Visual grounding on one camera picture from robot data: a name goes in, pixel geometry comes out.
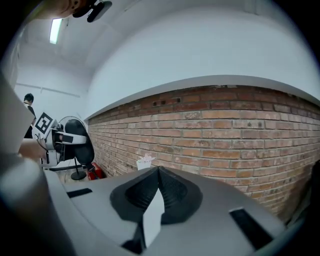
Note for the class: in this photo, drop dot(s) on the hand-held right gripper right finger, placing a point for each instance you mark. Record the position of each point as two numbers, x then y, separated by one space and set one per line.
212 220

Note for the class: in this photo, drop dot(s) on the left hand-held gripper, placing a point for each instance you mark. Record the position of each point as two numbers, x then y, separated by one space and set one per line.
44 123

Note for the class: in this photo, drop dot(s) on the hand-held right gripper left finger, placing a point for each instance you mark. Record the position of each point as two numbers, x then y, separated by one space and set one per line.
100 212

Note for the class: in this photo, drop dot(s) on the person's left forearm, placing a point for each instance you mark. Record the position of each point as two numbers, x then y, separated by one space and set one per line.
31 150

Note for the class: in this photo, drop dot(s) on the black standing fan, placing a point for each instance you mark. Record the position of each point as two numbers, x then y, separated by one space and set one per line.
78 172

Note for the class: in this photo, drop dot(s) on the red plastic crate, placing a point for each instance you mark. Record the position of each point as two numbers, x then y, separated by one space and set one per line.
96 171

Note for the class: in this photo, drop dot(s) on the white flower vase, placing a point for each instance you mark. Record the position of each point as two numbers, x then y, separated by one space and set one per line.
145 162

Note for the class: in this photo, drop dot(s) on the ceiling tube light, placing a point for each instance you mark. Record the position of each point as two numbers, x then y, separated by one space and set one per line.
55 31

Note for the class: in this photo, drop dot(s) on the black head-mounted camera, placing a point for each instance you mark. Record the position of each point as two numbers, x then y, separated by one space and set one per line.
98 11

